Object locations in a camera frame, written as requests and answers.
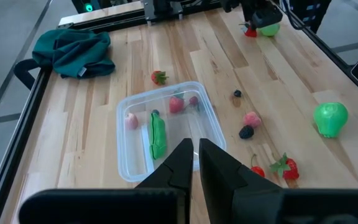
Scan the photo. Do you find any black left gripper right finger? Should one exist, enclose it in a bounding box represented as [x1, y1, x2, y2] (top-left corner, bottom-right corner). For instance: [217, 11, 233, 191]
[199, 138, 282, 224]

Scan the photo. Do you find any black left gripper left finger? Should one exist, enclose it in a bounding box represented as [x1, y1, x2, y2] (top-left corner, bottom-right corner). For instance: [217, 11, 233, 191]
[134, 138, 195, 200]

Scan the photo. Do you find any green toy apple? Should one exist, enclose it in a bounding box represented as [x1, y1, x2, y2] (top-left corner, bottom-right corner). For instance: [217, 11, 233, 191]
[259, 22, 282, 37]

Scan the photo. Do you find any red toy strawberry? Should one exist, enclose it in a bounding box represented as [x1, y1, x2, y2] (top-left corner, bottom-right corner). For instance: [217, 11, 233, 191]
[150, 70, 170, 86]
[168, 90, 186, 114]
[268, 152, 300, 180]
[239, 23, 258, 39]

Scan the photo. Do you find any green toy pea pod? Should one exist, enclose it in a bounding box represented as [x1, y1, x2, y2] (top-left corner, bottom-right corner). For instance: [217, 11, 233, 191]
[149, 111, 168, 161]

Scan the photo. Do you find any clear plastic tupperware container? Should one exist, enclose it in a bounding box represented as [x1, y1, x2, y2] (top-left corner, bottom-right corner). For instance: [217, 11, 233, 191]
[116, 80, 227, 184]

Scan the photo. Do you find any black toy blackberry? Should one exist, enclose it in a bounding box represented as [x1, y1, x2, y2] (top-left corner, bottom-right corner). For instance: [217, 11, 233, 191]
[238, 124, 255, 140]

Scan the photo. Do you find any pale pink toy peach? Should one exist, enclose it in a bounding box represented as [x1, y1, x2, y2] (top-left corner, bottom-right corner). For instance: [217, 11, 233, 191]
[124, 112, 139, 131]

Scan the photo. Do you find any green toy pear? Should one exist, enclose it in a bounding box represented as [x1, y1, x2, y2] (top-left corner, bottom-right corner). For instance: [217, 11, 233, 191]
[313, 101, 349, 139]

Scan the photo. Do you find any dark green cloth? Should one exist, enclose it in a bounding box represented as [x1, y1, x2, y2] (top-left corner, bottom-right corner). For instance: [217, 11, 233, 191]
[31, 28, 116, 80]

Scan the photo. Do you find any black box with green light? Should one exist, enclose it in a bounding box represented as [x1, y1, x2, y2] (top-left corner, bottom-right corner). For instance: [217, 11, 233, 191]
[71, 0, 105, 14]

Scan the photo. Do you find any black frame handle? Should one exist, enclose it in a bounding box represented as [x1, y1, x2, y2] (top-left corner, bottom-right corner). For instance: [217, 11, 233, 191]
[13, 58, 54, 91]

